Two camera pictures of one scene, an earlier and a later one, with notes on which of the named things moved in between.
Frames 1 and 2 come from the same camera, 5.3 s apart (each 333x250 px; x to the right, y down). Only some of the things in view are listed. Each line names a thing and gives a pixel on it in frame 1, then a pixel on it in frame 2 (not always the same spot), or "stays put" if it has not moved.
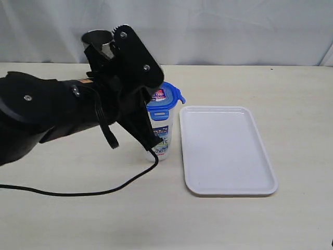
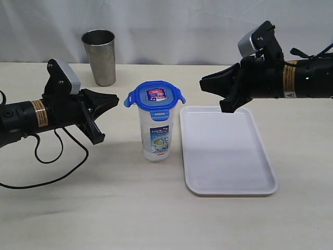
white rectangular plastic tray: (223, 152) stays put
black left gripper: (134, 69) -> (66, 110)
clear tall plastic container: (164, 128) stays put
